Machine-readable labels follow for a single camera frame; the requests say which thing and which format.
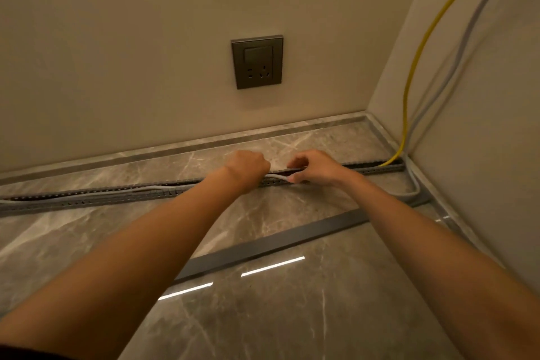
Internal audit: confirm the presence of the person's right hand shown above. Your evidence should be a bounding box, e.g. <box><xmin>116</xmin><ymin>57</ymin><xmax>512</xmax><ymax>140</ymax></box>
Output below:
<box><xmin>286</xmin><ymin>149</ymin><xmax>353</xmax><ymax>187</ymax></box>

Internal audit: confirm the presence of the person's left hand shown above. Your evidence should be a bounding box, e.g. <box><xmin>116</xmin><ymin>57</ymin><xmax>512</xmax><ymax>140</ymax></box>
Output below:
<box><xmin>222</xmin><ymin>150</ymin><xmax>271</xmax><ymax>194</ymax></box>

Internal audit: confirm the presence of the grey cable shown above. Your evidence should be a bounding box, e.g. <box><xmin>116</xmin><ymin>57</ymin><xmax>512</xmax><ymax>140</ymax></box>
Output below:
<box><xmin>0</xmin><ymin>0</ymin><xmax>526</xmax><ymax>207</ymax></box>

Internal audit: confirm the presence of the person's left forearm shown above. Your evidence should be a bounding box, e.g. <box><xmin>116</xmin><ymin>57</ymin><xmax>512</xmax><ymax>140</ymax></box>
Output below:
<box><xmin>0</xmin><ymin>168</ymin><xmax>249</xmax><ymax>360</ymax></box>

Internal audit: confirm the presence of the person's right forearm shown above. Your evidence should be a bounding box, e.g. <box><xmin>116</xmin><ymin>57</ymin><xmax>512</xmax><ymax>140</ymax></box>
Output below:
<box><xmin>337</xmin><ymin>172</ymin><xmax>540</xmax><ymax>360</ymax></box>

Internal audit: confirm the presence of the long marble skirting board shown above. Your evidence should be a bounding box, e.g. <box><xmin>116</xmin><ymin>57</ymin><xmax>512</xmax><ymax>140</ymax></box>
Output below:
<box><xmin>0</xmin><ymin>111</ymin><xmax>368</xmax><ymax>186</ymax></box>

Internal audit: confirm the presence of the short marble skirting board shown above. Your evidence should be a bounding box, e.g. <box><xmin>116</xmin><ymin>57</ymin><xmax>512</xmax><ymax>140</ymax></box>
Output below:
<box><xmin>365</xmin><ymin>112</ymin><xmax>507</xmax><ymax>268</ymax></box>

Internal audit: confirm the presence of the person's dark garment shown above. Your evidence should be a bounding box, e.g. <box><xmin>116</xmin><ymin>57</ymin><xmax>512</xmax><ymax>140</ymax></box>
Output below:
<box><xmin>0</xmin><ymin>345</ymin><xmax>73</xmax><ymax>360</ymax></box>

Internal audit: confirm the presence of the grey duct cover strip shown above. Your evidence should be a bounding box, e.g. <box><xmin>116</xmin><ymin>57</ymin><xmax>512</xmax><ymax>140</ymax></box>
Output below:
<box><xmin>173</xmin><ymin>194</ymin><xmax>432</xmax><ymax>285</ymax></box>

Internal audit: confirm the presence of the dark grey wall socket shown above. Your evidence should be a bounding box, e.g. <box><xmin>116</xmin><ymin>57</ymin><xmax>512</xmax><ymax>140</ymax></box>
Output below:
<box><xmin>231</xmin><ymin>35</ymin><xmax>284</xmax><ymax>90</ymax></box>

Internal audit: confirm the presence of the grey slotted cable duct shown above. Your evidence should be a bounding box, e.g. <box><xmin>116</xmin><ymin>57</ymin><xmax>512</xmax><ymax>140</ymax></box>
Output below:
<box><xmin>0</xmin><ymin>160</ymin><xmax>406</xmax><ymax>218</ymax></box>

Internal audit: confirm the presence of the yellow cable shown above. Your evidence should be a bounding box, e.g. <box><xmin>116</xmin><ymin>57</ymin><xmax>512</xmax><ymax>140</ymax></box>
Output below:
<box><xmin>378</xmin><ymin>0</ymin><xmax>512</xmax><ymax>167</ymax></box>

